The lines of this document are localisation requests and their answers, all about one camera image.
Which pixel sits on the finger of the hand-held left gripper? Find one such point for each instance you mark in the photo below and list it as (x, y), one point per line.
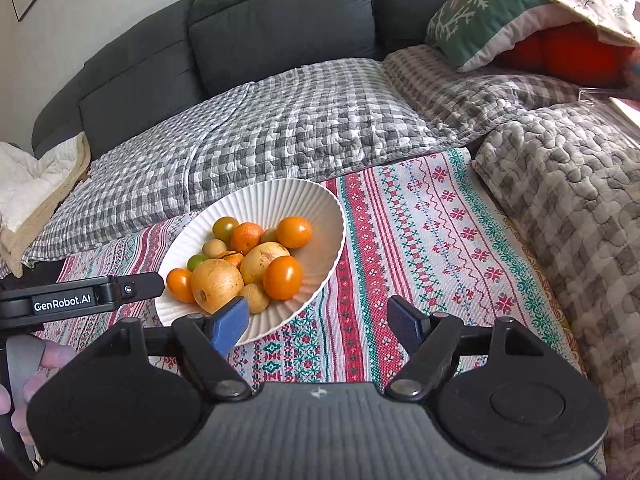
(142, 287)

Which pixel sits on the dark grey sofa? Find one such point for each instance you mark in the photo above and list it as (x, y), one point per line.
(280, 15)

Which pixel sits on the clear plastic tray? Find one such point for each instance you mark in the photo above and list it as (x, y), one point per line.
(620, 105)

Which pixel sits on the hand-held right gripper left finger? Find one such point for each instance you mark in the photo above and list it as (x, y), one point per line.
(227, 325)

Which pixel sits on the green-brown tomato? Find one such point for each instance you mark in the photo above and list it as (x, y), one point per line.
(225, 227)

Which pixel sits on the red green patterned tablecloth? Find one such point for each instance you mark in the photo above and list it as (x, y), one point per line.
(425, 260)

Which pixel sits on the green snowflake pillow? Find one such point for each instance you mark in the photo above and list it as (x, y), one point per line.
(480, 15)

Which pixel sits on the small green tomato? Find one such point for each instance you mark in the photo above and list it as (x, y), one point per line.
(196, 261)

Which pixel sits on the brown checked quilt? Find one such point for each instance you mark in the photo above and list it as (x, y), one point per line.
(575, 200)

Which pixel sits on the orange tomato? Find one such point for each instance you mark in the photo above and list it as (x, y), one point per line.
(283, 277)
(180, 285)
(294, 231)

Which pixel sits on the tangerine with stem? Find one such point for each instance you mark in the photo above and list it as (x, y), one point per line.
(234, 258)

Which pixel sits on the grey white checked quilt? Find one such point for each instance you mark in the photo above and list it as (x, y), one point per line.
(280, 125)

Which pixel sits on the small tan round fruit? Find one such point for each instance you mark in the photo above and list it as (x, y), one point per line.
(255, 298)
(214, 248)
(269, 236)

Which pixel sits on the beige blanket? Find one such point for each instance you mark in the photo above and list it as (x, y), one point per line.
(30, 190)

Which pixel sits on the red pillow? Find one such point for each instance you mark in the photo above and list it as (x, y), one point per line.
(565, 55)

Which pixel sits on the person's left hand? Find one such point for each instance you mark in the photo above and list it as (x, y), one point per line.
(57, 357)

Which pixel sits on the large yellow pear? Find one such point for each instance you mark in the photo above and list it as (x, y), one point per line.
(215, 282)

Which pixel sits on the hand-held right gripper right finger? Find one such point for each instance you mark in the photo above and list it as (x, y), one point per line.
(404, 322)

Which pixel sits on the white ribbed bowl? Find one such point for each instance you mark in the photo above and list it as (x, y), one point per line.
(322, 220)

